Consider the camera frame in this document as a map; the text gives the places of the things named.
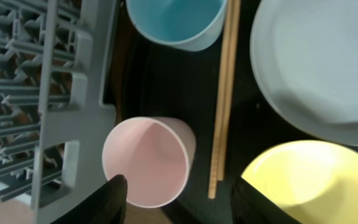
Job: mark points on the grey dishwasher rack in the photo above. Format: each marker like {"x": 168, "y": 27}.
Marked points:
{"x": 54, "y": 66}

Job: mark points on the wooden chopstick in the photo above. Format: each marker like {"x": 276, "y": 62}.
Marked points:
{"x": 229, "y": 67}
{"x": 213, "y": 175}

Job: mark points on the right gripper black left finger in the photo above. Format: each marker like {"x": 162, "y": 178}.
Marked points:
{"x": 107, "y": 205}

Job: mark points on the yellow plastic bowl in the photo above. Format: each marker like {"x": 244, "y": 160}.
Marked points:
{"x": 311, "y": 181}

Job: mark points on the round black tray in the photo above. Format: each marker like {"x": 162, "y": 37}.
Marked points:
{"x": 161, "y": 81}

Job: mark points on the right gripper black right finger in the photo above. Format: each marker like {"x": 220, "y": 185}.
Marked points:
{"x": 249, "y": 206}

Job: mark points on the light blue plastic cup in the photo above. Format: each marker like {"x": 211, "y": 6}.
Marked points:
{"x": 189, "y": 25}

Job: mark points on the pink plastic cup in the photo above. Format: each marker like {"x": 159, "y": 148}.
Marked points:
{"x": 154, "y": 154}

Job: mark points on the grey round plate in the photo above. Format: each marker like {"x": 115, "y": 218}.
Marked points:
{"x": 304, "y": 56}

